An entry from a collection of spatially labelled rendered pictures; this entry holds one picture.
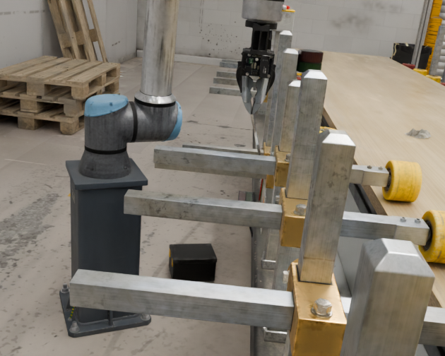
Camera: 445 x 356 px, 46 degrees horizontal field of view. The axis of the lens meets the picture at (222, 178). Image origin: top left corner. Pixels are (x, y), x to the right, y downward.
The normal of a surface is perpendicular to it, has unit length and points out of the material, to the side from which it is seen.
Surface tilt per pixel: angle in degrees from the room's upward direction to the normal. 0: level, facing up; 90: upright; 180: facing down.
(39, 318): 0
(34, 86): 90
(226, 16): 90
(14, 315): 0
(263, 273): 0
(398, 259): 45
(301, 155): 90
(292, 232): 90
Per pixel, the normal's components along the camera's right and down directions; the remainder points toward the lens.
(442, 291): 0.09, -0.94
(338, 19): -0.13, 0.33
